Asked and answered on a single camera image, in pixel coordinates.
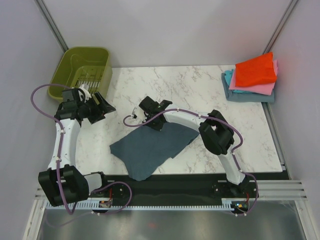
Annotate olive green plastic basket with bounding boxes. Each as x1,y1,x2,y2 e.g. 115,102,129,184
47,46,113,103

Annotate folded red t shirt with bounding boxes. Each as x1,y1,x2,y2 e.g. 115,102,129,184
235,52,277,88

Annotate aluminium right corner post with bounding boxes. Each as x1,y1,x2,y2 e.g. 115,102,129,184
262,0,300,54

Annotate folded pink t shirt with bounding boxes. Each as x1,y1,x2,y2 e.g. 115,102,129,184
230,60,278,96

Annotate light blue slotted cable duct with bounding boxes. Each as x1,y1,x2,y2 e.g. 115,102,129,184
45,198,251,210

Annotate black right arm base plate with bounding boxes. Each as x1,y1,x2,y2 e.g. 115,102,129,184
212,181,257,198

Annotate aluminium left corner post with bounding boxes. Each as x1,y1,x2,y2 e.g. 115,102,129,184
34,0,69,52

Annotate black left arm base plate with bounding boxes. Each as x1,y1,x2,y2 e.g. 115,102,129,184
89,181,126,199

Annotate slate blue t shirt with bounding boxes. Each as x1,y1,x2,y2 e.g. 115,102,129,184
109,123,199,181

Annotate aluminium extrusion rail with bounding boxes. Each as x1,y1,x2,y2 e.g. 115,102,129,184
34,178,308,200

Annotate folded teal t shirt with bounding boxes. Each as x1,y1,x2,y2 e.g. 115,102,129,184
224,69,251,94

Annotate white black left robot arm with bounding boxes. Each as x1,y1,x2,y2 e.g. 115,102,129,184
38,84,116,207

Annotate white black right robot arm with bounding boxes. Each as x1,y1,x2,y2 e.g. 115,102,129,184
132,96,250,197

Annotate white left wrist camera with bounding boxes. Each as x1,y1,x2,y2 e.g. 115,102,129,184
72,83,92,102

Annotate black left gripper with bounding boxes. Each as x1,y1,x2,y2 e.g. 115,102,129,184
78,92,116,125

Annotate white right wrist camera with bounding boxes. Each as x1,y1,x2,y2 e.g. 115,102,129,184
132,106,147,122

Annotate folded grey blue t shirt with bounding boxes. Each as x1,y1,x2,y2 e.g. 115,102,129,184
221,73,275,103

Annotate aluminium corner post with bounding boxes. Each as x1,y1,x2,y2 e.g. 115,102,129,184
262,0,300,54
34,0,69,52

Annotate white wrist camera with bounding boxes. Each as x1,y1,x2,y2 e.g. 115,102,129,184
72,83,92,102
132,106,147,122

